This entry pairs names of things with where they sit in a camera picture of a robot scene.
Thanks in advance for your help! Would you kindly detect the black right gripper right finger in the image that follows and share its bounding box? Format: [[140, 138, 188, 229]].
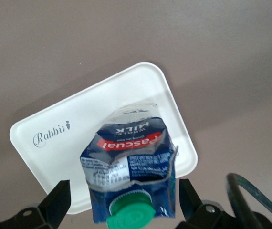
[[175, 178, 237, 229]]

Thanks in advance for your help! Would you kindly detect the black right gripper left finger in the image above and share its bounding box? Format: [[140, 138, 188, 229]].
[[0, 179, 71, 229]]

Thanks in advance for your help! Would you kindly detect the blue milk carton green cap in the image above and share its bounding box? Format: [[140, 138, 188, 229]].
[[79, 102, 180, 229]]

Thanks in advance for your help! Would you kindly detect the cream plastic tray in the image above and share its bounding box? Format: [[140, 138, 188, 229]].
[[9, 62, 199, 216]]

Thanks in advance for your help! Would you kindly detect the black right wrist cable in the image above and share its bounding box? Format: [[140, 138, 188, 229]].
[[225, 172, 272, 229]]

